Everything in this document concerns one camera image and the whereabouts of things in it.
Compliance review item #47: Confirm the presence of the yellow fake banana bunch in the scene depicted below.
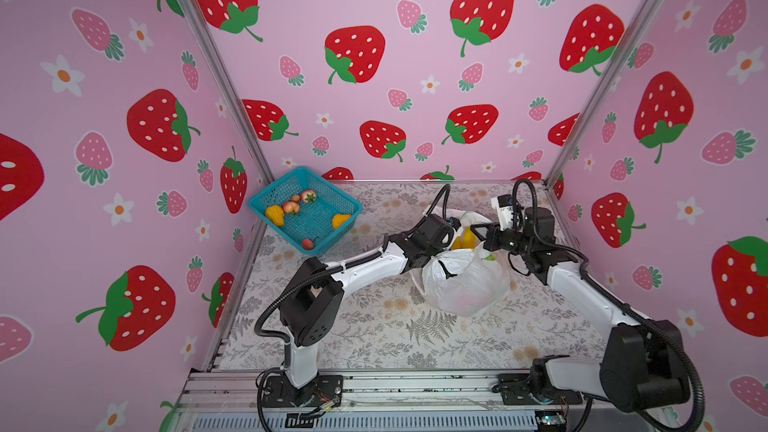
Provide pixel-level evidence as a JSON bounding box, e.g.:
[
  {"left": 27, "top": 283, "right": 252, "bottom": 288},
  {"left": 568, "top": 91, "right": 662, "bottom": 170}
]
[{"left": 450, "top": 227, "right": 477, "bottom": 250}]

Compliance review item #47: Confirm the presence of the white lemon print plastic bag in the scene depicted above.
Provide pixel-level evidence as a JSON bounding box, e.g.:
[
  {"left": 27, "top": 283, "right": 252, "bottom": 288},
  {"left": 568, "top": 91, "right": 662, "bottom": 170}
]
[{"left": 410, "top": 209, "right": 510, "bottom": 317}]

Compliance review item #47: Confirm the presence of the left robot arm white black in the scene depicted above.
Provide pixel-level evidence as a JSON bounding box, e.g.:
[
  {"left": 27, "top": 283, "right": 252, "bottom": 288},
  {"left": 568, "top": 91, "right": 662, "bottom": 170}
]
[{"left": 254, "top": 184, "right": 461, "bottom": 392}]

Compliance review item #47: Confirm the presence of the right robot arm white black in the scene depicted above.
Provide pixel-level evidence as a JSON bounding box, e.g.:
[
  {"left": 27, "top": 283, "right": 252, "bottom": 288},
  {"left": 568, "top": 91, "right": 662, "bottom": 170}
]
[{"left": 469, "top": 179, "right": 705, "bottom": 431}]

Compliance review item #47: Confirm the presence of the orange yellow fake mango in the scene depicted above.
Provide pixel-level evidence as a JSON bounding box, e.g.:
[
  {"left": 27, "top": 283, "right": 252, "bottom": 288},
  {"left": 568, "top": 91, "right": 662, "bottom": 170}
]
[{"left": 332, "top": 214, "right": 351, "bottom": 230}]

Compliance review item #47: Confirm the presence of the red fake apple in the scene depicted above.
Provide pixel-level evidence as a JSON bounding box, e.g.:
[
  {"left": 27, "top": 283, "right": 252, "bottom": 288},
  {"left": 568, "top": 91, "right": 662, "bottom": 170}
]
[{"left": 282, "top": 200, "right": 300, "bottom": 215}]

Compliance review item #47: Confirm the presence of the yellow fake lemon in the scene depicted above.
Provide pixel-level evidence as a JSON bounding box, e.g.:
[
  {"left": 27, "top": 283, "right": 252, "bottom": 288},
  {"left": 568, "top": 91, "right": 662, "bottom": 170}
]
[{"left": 264, "top": 205, "right": 285, "bottom": 228}]

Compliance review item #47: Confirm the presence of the teal plastic mesh basket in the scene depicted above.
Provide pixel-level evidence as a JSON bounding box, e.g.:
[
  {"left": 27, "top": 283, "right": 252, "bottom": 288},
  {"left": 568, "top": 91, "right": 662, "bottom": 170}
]
[{"left": 248, "top": 167, "right": 363, "bottom": 255}]

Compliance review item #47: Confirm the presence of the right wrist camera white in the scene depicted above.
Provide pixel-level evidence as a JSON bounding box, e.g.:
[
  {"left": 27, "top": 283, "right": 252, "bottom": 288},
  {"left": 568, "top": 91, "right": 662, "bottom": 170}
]
[{"left": 491, "top": 194, "right": 515, "bottom": 230}]

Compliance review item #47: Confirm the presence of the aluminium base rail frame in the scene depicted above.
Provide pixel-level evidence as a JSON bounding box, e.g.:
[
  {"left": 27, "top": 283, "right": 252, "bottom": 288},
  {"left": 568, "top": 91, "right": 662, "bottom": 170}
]
[{"left": 169, "top": 370, "right": 649, "bottom": 431}]

